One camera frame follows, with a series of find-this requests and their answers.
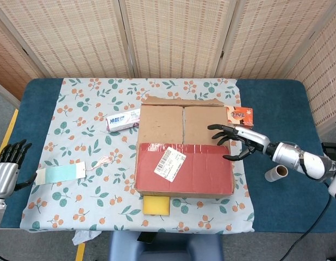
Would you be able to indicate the crumpled white paper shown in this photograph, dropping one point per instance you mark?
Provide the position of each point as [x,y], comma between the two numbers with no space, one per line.
[83,236]

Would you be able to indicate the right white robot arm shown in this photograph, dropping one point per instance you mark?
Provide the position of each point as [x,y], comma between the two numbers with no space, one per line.
[287,155]

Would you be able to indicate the orange printed carton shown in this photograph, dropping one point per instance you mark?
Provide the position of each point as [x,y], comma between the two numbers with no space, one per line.
[240,117]

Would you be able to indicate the white toothpaste box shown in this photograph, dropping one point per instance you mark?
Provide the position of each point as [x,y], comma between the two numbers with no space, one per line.
[121,121]

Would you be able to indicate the black flat device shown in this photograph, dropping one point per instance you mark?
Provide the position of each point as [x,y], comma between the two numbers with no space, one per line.
[146,238]

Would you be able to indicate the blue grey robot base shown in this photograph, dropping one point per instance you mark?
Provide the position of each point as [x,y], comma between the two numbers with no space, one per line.
[165,248]

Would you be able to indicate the cardboard tube roll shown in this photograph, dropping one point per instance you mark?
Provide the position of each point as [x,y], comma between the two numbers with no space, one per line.
[275,174]

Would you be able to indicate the woven folding screen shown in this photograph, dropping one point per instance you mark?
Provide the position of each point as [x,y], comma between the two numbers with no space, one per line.
[170,35]

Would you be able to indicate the floral print tablecloth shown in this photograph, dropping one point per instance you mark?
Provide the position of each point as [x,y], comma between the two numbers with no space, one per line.
[75,130]

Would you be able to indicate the cardboard box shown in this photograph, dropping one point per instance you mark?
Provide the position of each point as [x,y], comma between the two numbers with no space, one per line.
[162,125]

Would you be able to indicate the teal white tasselled bookmark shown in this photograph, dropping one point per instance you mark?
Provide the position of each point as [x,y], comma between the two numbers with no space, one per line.
[59,174]

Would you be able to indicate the yellow floor tape strip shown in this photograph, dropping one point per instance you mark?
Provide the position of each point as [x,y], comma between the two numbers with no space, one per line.
[7,133]
[80,253]

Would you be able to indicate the dark green plastic bin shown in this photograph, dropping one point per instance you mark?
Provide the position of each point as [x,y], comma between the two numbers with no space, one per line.
[332,149]

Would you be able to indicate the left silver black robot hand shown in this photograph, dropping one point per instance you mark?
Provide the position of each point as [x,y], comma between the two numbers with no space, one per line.
[5,176]

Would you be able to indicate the yellow sponge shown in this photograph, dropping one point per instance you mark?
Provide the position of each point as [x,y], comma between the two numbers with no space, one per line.
[156,206]

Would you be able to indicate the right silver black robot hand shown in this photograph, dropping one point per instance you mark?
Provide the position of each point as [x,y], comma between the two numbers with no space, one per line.
[252,137]

